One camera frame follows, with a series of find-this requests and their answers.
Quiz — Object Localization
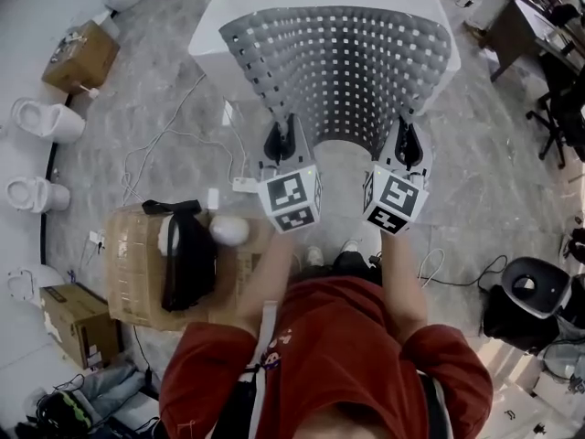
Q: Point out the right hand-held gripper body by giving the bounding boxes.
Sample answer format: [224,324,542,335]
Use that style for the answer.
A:
[362,155,431,237]

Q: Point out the white chest strap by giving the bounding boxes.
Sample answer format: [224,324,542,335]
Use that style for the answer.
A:
[246,299,281,439]

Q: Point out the person's black trousers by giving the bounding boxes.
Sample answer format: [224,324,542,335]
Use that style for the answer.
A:
[331,250,384,288]

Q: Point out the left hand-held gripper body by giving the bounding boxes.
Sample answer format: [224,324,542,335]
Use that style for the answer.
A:
[257,152,324,235]

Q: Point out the grey perforated bath mat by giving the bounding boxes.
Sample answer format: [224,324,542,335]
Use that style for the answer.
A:
[218,5,452,160]

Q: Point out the open brown cardboard box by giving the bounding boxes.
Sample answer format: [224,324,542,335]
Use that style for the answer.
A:
[41,19,122,95]

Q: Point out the white bathtub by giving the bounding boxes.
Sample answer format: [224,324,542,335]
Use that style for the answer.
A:
[187,0,462,119]

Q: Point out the brown wooden desk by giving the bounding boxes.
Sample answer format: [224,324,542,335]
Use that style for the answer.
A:
[483,0,585,84]

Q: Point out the black cable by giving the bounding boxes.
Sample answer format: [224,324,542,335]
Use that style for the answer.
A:
[427,253,509,293]

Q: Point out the black office chair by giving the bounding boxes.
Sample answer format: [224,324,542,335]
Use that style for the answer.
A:
[524,61,585,169]

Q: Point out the black and green bag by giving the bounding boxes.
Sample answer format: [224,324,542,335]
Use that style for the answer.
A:
[36,389,101,439]

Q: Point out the white looped cable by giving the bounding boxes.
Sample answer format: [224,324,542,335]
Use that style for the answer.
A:
[416,247,446,288]

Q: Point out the person's right forearm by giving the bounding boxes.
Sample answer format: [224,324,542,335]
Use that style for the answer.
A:
[377,229,430,340]

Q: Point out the person's red shirt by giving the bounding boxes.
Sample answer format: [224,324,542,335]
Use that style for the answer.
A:
[157,275,495,439]

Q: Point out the white round object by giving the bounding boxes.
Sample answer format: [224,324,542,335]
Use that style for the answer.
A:
[208,214,251,247]

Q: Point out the person's left white shoe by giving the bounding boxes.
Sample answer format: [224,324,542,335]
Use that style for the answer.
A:
[304,244,326,268]

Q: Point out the small brown cardboard box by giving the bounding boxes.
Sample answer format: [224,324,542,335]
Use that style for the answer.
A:
[38,283,124,370]

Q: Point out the large taped cardboard box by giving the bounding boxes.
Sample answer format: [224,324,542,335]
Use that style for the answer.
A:
[104,202,280,332]

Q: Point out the white power strip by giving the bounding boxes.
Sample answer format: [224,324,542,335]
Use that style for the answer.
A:
[231,177,262,196]

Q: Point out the grey cloth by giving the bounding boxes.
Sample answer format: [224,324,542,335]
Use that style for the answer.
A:
[80,362,153,413]

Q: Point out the person's left forearm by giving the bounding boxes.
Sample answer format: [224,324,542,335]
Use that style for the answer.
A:
[235,230,299,340]

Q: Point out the black strapped bag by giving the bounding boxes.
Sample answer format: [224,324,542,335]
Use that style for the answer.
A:
[141,198,219,313]

